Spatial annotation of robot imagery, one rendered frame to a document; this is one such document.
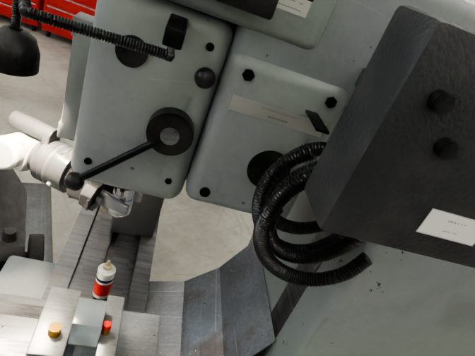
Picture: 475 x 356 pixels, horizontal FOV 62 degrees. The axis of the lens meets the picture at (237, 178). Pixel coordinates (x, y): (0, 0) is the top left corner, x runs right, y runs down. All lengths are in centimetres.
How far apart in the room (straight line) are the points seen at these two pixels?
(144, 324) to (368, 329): 45
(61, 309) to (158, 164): 36
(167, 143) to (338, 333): 44
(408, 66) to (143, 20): 36
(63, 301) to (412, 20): 76
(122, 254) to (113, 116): 59
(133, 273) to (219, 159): 56
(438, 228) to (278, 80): 29
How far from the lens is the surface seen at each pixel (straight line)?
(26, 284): 116
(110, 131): 64
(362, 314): 75
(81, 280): 107
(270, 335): 89
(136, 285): 108
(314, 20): 57
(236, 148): 62
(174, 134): 59
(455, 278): 75
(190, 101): 61
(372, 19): 61
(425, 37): 35
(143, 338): 90
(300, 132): 62
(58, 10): 552
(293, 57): 59
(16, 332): 89
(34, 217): 204
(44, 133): 86
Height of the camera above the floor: 172
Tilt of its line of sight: 29 degrees down
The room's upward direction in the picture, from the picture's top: 22 degrees clockwise
